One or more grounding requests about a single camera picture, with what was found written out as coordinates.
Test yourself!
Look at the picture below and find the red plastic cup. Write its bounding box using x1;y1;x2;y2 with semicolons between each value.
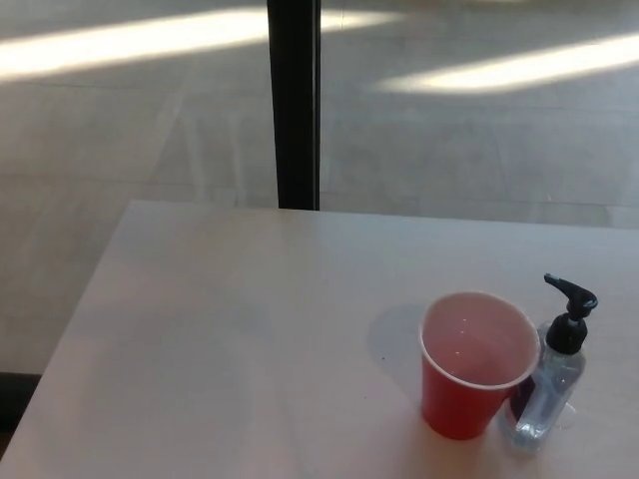
417;291;542;441

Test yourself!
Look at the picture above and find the black window frame post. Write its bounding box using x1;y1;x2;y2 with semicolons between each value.
266;0;322;212

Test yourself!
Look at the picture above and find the clear soap pump bottle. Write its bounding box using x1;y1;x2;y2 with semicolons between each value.
502;272;600;455

